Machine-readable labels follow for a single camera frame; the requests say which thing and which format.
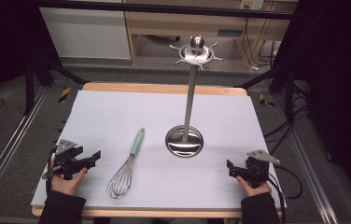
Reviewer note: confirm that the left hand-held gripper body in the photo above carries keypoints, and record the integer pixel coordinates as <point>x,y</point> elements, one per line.
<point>66,158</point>

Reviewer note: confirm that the metal floor rail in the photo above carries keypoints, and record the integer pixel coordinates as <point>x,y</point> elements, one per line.
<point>15,137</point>
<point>307,161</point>

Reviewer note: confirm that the steel utensil stand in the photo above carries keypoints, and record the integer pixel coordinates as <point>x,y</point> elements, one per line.
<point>190,99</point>

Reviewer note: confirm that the dark curtain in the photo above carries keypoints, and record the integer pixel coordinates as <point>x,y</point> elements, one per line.
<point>338,77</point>
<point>2,37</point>

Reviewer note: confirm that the black horizontal bar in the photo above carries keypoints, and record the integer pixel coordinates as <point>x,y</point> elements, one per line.
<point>164,10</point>

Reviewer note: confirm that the white table mat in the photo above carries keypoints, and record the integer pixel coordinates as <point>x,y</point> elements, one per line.
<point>102,109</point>

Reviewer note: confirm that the black metal stand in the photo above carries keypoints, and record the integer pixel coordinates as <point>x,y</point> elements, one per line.
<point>29,84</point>
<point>288,93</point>

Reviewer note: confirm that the person's right hand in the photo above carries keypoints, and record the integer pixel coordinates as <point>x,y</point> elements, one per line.
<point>253,190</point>

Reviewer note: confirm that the wooden table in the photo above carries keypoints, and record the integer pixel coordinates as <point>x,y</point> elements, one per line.
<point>164,88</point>

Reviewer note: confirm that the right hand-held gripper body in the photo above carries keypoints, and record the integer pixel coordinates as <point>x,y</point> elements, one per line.
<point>257,171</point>

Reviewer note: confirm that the yellow-black striped tape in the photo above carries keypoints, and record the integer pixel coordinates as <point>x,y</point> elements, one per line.
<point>265,101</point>
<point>65,94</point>

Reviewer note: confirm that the person's left hand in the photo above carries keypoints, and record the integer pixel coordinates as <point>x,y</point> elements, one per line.
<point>66,185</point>

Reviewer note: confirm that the white cabinet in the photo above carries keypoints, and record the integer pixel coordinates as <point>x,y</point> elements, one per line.
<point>83,31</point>

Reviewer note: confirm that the wall socket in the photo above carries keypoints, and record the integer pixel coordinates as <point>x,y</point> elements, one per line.
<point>251,4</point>

